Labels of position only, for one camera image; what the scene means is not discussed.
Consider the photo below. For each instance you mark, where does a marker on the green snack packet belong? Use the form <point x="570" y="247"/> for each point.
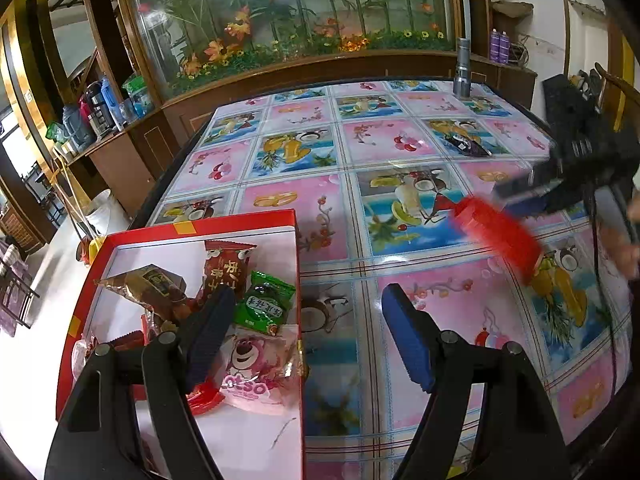
<point x="265" y="305"/>

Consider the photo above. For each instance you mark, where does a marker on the person's right hand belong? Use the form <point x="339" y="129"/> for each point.
<point x="615" y="220"/>

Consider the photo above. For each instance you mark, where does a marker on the dark red snack packet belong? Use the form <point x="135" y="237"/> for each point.
<point x="226" y="263"/>

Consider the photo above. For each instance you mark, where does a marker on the purple bottles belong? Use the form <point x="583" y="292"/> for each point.
<point x="499" y="47"/>

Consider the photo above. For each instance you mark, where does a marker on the large red packet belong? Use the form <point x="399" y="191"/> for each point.
<point x="484" y="224"/>

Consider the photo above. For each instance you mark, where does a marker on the white plastic bucket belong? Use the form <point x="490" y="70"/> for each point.
<point x="98" y="212"/>

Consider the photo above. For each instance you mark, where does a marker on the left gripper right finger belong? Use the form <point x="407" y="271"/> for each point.
<point x="518" y="436"/>

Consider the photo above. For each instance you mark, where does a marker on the yellow dustpan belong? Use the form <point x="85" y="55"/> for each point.
<point x="94" y="247"/>

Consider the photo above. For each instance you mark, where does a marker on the blue thermos flask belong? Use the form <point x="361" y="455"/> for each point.
<point x="111" y="103"/>

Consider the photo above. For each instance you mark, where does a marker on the colourful fruit pattern tablecloth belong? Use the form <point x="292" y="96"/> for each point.
<point x="400" y="219"/>

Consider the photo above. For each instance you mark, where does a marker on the large glass aquarium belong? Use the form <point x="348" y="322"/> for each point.
<point x="191" y="43"/>

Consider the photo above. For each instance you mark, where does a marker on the silver flashlight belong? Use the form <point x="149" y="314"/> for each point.
<point x="462" y="78"/>

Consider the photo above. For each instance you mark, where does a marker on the brown wooden cabinet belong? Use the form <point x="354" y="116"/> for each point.
<point x="130" y="163"/>

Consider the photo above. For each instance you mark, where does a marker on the black square table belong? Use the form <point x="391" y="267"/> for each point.
<point x="165" y="174"/>

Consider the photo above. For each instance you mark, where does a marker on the pink bear snack packet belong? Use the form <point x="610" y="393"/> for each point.
<point x="259" y="373"/>

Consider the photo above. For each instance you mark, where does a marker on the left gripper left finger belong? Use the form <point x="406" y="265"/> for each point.
<point x="98" y="435"/>

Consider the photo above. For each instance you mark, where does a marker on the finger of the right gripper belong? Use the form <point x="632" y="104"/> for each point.
<point x="530" y="207"/>
<point x="530" y="180"/>

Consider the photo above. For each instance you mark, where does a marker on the red gift box tray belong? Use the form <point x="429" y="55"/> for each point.
<point x="243" y="445"/>

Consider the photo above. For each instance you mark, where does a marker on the red rectangular snack packet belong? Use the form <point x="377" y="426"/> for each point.
<point x="204" y="398"/>

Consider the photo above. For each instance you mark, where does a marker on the brown gold snack bag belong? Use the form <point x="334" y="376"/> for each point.
<point x="154" y="288"/>

